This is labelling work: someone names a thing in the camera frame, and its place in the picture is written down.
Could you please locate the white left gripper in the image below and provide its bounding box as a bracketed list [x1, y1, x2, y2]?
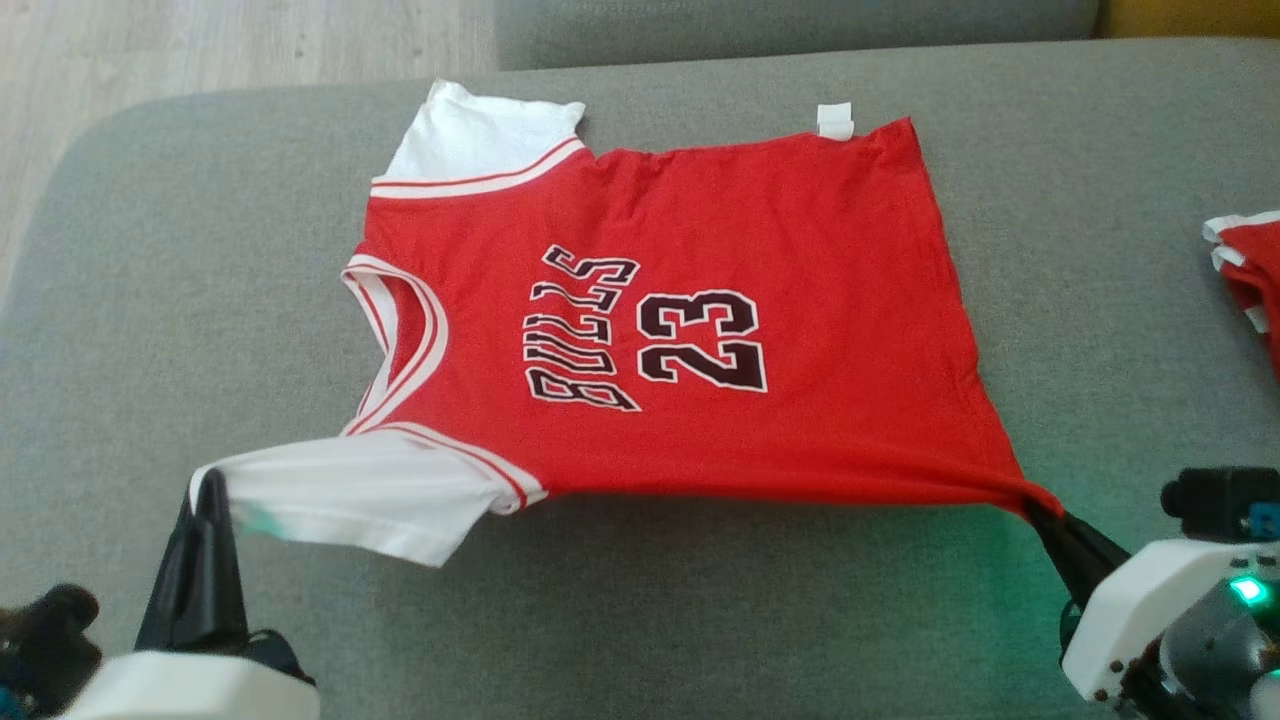
[58, 467, 322, 720]

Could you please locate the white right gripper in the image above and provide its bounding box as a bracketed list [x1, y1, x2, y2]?
[1026, 502, 1263, 703]

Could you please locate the red Bulls 23 jersey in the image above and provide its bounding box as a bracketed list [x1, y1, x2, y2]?
[189, 78, 1065, 569]

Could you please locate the red garment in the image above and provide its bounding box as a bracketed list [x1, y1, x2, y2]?
[1201, 209, 1280, 382]

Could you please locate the large grey sofa ottoman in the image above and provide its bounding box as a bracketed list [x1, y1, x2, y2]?
[0, 38, 1280, 720]

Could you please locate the yellow sofa back cushion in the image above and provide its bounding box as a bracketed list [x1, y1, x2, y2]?
[1097, 0, 1280, 42]

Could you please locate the grey sofa seat cushion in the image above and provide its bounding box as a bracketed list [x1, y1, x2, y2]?
[494, 0, 1102, 72]

